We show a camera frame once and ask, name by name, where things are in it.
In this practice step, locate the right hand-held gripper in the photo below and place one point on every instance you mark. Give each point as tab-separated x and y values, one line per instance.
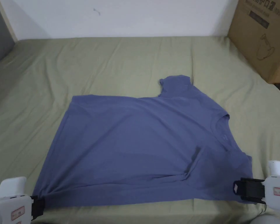
277	189

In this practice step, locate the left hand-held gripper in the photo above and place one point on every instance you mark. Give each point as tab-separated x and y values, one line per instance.
9	205

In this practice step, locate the blue t-shirt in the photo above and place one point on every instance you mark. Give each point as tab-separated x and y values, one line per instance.
130	140

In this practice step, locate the bed with pale green sheet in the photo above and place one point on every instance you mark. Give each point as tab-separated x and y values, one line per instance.
102	65

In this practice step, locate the brown cardboard carton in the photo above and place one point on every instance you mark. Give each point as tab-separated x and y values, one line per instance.
261	30

